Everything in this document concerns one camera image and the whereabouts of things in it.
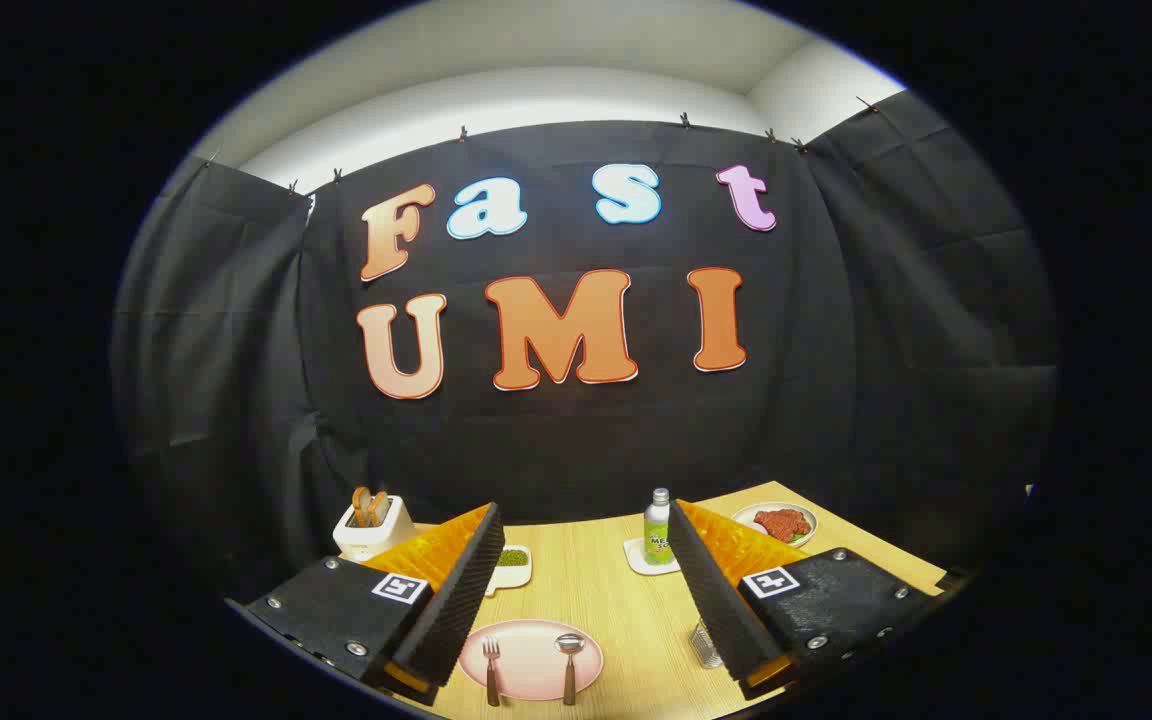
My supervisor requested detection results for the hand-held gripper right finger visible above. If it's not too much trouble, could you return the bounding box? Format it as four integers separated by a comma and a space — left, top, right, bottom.
667, 498, 945, 701

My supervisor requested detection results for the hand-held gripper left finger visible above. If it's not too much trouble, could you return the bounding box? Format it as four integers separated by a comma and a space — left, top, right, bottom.
244, 502, 506, 707

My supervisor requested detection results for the metal spoon with brown handle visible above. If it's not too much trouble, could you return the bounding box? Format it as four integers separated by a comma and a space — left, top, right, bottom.
554, 632, 587, 707

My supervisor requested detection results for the white divided snack dish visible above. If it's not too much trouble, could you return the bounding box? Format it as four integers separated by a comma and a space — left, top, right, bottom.
484, 545, 533, 598

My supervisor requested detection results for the white round food plate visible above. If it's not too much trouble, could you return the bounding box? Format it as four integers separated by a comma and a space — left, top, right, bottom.
732, 502, 819, 549

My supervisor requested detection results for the green soda bottle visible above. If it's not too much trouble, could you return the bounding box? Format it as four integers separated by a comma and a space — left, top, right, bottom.
644, 488, 675, 566

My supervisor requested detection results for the white square coaster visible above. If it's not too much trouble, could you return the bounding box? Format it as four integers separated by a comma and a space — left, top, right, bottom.
624, 537, 682, 577

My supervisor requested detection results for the pink round plate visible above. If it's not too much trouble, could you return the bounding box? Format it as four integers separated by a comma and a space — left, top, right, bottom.
458, 619, 604, 701

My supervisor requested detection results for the red meat piece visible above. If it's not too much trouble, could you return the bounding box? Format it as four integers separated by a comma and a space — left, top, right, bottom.
754, 508, 809, 544

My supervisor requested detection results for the cream white toaster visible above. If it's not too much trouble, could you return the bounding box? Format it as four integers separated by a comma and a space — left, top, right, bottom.
333, 495, 415, 563

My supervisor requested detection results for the metal wire cutlery rack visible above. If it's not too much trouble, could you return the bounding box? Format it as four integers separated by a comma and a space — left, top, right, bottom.
688, 620, 725, 669

